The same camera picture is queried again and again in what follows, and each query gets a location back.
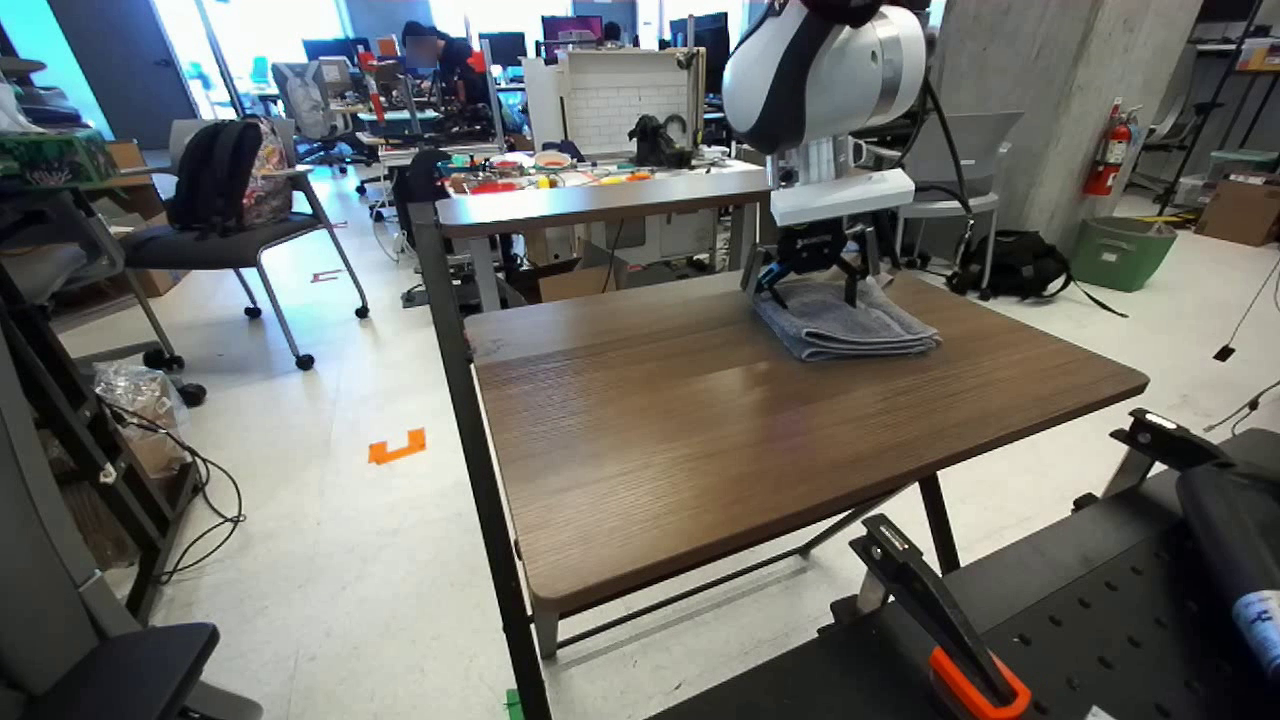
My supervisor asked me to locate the white framed board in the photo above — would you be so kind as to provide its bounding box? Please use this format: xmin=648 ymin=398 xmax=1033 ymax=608
xmin=556 ymin=42 xmax=713 ymax=164

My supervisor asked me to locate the black duffel bag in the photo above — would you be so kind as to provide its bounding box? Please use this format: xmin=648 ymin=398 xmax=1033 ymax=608
xmin=945 ymin=226 xmax=1076 ymax=302

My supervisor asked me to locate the orange floor tape marker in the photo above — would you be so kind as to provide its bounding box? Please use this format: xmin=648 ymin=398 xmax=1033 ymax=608
xmin=362 ymin=422 xmax=432 ymax=466

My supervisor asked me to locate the black roll with blue label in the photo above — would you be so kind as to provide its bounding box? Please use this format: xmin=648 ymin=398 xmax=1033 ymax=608
xmin=1173 ymin=456 xmax=1280 ymax=670

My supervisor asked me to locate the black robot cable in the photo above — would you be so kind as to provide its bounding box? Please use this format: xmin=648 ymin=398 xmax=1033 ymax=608
xmin=917 ymin=76 xmax=981 ymax=261

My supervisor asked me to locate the black floor cable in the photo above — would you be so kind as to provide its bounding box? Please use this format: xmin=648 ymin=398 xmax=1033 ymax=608
xmin=131 ymin=395 xmax=253 ymax=582

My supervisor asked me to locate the black perforated platform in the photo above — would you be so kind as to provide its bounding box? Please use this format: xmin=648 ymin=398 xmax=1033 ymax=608
xmin=652 ymin=422 xmax=1280 ymax=720

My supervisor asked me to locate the computer monitor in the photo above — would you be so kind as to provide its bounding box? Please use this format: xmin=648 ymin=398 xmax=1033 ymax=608
xmin=534 ymin=11 xmax=611 ymax=65

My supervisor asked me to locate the red fire extinguisher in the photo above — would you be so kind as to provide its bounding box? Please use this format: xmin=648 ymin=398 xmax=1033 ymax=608
xmin=1080 ymin=101 xmax=1139 ymax=204

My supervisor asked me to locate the grey work table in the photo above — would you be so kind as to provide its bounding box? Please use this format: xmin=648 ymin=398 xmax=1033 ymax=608
xmin=432 ymin=159 xmax=778 ymax=315

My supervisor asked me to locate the black backpack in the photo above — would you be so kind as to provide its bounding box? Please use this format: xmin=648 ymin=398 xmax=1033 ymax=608
xmin=162 ymin=116 xmax=268 ymax=240

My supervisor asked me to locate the grey office chair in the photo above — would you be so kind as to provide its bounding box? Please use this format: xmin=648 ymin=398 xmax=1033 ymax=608
xmin=0 ymin=333 xmax=268 ymax=720

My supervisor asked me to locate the brown wooden table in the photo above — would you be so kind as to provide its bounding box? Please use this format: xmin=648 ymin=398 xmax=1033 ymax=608
xmin=408 ymin=197 xmax=967 ymax=720

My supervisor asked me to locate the black bar clamp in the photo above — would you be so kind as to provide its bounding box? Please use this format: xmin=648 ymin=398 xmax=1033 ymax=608
xmin=843 ymin=511 xmax=1040 ymax=720
xmin=1073 ymin=402 xmax=1237 ymax=514

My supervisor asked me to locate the clear plastic bag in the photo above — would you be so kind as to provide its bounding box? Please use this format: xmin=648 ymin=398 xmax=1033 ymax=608
xmin=91 ymin=357 xmax=184 ymax=441

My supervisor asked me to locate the seated person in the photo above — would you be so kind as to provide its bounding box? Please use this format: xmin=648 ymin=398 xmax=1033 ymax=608
xmin=397 ymin=17 xmax=498 ymax=141

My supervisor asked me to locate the black chair with metal legs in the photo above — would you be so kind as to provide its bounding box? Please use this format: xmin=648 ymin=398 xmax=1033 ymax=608
xmin=115 ymin=164 xmax=375 ymax=377

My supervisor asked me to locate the grey towel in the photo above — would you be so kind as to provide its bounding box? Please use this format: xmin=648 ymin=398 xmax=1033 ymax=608
xmin=746 ymin=273 xmax=945 ymax=366

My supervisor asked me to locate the grey chair behind robot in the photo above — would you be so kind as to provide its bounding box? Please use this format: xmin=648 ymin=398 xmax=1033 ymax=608
xmin=887 ymin=109 xmax=1029 ymax=273

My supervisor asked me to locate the green plastic bin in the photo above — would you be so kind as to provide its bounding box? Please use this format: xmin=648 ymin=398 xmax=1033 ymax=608
xmin=1068 ymin=211 xmax=1180 ymax=295

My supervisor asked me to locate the colourful items pile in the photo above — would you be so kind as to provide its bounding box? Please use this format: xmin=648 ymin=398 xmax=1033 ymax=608
xmin=444 ymin=147 xmax=661 ymax=198

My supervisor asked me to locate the black metal shelf rack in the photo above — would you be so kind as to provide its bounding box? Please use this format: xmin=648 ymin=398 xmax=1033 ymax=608
xmin=0 ymin=173 xmax=210 ymax=619

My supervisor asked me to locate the black tripod leg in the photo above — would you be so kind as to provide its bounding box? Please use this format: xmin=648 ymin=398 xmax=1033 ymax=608
xmin=1209 ymin=255 xmax=1280 ymax=366

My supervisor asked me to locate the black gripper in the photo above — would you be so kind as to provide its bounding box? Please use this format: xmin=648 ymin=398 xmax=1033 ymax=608
xmin=754 ymin=218 xmax=884 ymax=311

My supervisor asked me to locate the cardboard box by pillar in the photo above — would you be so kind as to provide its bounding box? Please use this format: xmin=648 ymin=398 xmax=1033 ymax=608
xmin=1192 ymin=177 xmax=1280 ymax=250

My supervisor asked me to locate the black animal figure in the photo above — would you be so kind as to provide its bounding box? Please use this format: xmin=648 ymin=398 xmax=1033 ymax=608
xmin=622 ymin=110 xmax=698 ymax=173

